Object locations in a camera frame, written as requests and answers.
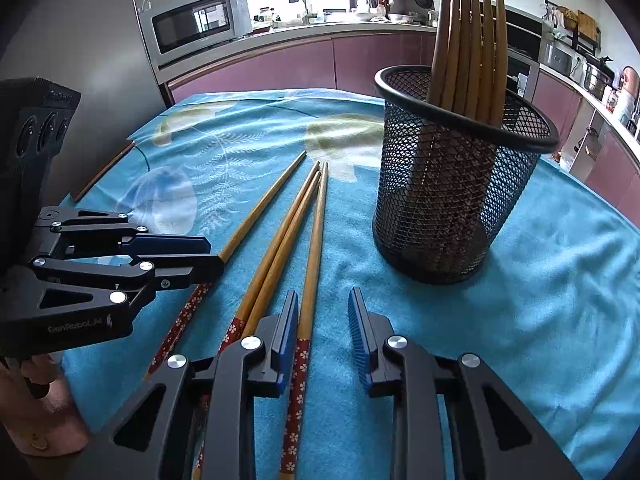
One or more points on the black mesh utensil holder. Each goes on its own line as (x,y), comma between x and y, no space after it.
(435,200)

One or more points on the steel stock pot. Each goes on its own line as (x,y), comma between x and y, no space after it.
(597,80)

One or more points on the grey refrigerator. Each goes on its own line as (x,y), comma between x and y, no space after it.
(90,35)

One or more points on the wooden chopstick red floral end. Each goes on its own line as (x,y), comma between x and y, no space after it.
(290,245)
(265,205)
(312,260)
(280,240)

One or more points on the long pink base cabinets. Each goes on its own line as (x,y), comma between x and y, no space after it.
(300,60)

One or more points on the black wall rack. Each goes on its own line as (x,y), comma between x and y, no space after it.
(575,22)

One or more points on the pink kettle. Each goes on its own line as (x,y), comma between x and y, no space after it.
(631,85)

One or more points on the blue floral tablecloth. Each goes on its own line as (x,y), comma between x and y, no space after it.
(500,335)

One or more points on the white microwave oven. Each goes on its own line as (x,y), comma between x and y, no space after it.
(190,22)

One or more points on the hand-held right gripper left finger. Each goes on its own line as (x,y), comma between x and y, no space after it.
(287,340)

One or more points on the person's left hand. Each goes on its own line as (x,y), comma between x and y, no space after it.
(42,370)

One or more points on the silver countertop appliance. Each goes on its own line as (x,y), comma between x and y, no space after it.
(557,57)

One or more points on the bundle of wooden chopsticks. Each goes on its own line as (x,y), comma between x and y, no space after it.
(465,35)

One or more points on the built-in oven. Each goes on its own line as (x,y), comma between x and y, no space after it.
(522,60)

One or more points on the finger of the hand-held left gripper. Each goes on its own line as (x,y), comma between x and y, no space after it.
(180,270)
(165,245)

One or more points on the pink peninsula base cabinets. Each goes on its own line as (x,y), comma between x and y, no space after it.
(600,160)

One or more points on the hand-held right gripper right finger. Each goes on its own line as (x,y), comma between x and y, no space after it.
(361,340)

